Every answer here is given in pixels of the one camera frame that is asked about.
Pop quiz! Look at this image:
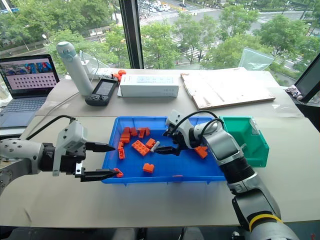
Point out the green plastic bin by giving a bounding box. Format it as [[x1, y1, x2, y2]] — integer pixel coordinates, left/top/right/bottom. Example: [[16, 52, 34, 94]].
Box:
[[219, 115, 271, 169]]

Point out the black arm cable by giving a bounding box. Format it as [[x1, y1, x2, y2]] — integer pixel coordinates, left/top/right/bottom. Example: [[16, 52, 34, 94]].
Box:
[[25, 114, 77, 141], [171, 109, 225, 149]]

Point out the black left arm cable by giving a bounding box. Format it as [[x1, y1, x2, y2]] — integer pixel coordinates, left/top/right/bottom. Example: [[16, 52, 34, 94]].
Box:
[[25, 114, 77, 141]]

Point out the white power strip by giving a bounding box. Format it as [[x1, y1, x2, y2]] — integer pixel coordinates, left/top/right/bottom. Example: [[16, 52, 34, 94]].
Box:
[[87, 67, 119, 81]]

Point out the clear plastic sheet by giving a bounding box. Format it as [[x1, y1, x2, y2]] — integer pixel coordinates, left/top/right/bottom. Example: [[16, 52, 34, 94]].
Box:
[[270, 103, 304, 119]]

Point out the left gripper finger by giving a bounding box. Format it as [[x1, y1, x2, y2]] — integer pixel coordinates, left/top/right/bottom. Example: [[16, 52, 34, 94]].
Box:
[[85, 141, 116, 154], [80, 168, 120, 183]]

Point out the white power adapter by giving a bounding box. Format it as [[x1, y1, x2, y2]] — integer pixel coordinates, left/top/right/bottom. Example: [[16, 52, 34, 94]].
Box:
[[79, 58, 91, 75]]

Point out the white cable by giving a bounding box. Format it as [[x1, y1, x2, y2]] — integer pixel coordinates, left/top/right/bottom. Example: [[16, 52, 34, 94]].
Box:
[[41, 90, 81, 119]]

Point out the large flat orange brick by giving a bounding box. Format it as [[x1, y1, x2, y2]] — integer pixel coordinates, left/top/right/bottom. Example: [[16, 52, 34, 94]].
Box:
[[131, 139, 151, 157]]

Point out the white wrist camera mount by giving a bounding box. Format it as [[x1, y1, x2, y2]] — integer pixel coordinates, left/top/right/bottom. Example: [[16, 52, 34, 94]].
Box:
[[165, 109, 191, 134], [52, 120, 89, 177]]

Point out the open laptop computer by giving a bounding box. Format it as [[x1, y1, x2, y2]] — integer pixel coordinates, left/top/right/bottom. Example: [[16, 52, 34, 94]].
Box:
[[0, 54, 61, 129]]

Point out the black handheld controller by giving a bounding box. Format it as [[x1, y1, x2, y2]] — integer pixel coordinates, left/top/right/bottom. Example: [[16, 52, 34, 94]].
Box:
[[84, 77, 119, 107]]

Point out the pink grey cloth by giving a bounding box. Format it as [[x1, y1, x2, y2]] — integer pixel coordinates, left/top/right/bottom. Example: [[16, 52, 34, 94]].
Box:
[[285, 84, 304, 99]]

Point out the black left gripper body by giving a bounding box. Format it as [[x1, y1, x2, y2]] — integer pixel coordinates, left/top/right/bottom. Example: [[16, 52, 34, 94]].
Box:
[[59, 146, 87, 183]]

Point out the blue plastic bin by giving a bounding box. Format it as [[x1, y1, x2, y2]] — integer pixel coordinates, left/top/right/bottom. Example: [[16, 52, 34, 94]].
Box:
[[100, 115, 227, 186]]

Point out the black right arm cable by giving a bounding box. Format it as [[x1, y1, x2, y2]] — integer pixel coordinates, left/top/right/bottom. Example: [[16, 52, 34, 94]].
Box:
[[171, 109, 225, 149]]

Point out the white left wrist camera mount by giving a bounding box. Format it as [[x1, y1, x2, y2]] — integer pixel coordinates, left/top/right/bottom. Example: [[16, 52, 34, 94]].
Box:
[[52, 120, 89, 177]]

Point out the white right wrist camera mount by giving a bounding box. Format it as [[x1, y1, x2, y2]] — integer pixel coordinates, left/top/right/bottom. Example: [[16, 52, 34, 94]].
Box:
[[165, 109, 191, 134]]

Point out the black window frame post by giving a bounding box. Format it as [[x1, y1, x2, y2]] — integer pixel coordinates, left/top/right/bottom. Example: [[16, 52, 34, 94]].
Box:
[[118, 0, 145, 70]]

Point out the clear plastic bag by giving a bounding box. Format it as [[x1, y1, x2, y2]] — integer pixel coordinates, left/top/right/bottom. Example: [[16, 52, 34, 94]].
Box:
[[238, 46, 275, 72]]

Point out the black monitor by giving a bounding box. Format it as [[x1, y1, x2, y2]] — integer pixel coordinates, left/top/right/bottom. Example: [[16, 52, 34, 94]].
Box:
[[294, 52, 320, 104]]

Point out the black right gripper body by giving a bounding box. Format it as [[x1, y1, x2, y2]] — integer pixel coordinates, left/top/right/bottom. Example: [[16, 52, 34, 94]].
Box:
[[169, 128, 193, 151]]

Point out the white cardboard box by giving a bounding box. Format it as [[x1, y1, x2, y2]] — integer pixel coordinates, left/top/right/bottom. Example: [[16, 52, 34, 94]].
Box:
[[117, 73, 180, 98]]

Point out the white insulated bottle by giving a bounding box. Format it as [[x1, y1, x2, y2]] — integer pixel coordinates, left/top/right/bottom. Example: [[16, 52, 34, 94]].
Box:
[[55, 40, 95, 97]]

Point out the flat brown cardboard sheet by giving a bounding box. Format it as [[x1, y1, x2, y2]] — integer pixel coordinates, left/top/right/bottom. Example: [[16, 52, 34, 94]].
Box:
[[180, 70, 277, 111]]

